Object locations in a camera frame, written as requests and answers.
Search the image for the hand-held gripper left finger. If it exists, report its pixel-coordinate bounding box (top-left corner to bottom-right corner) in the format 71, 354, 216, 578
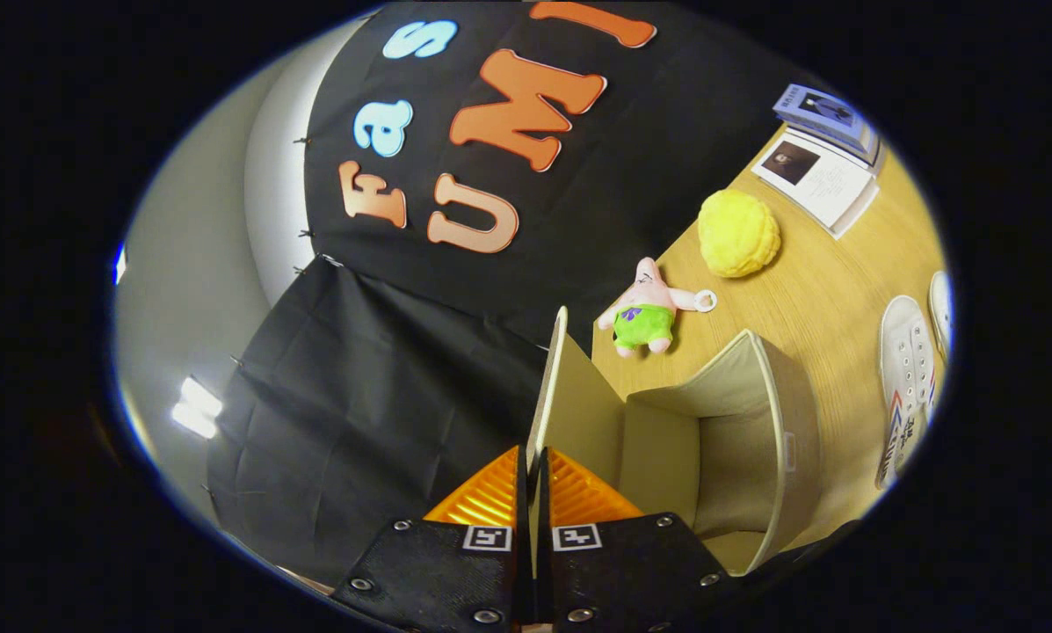
330, 444, 531, 633

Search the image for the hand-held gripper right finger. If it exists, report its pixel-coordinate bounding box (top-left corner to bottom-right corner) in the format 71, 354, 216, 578
539, 447, 730, 633

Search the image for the beige fabric storage box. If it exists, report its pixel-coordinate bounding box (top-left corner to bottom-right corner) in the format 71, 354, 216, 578
526, 306, 823, 578

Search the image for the white canvas shoe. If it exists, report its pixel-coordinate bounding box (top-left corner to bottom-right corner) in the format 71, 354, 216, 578
927, 270, 955, 363
874, 295, 938, 491

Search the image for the pink starfish plush toy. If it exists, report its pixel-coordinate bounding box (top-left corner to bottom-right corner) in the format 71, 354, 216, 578
598, 257, 718, 359

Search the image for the ceiling light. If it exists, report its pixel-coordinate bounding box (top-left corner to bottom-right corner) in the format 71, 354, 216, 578
171, 376, 224, 440

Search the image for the yellow plush toy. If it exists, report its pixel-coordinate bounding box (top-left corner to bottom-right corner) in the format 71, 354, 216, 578
697, 189, 781, 279

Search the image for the white book with portrait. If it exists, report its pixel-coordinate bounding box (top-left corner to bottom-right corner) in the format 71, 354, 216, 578
751, 127, 882, 240

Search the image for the blue book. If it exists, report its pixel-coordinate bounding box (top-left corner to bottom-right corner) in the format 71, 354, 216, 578
773, 84, 880, 164

